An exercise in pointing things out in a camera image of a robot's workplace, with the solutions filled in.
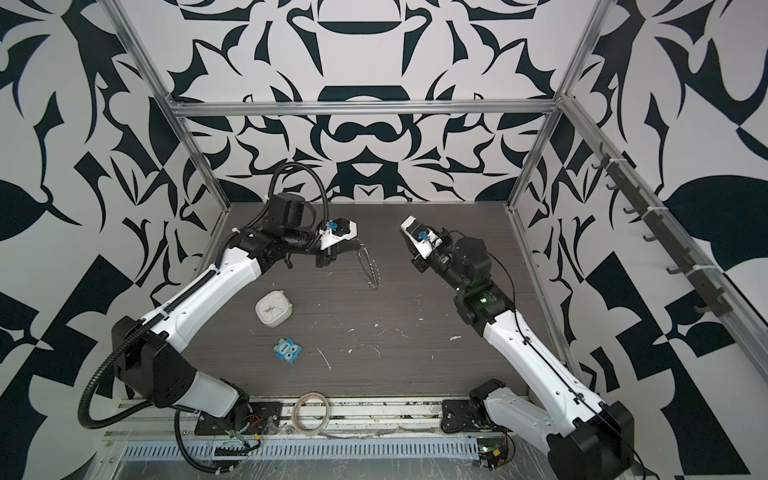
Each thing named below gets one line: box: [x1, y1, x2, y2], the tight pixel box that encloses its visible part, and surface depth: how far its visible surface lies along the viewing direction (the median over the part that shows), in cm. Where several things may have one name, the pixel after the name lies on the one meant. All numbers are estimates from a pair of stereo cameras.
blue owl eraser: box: [274, 338, 302, 364], surface depth 85 cm
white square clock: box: [255, 290, 293, 328], surface depth 91 cm
